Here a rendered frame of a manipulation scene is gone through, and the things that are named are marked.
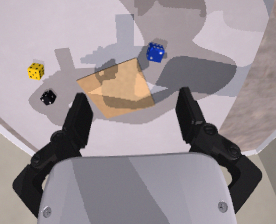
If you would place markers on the black die with white pips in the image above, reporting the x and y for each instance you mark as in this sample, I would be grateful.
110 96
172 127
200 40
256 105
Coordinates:
48 97

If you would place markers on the yellow die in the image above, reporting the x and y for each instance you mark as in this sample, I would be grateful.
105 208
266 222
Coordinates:
36 71

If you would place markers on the blue die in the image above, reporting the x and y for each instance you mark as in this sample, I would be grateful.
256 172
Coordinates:
155 52

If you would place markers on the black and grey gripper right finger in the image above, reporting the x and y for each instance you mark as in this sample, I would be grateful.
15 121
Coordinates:
204 138

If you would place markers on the tan mat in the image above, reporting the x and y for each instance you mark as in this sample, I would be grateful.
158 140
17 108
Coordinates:
118 89

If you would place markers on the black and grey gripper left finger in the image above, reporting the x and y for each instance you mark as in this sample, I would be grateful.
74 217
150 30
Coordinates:
64 144

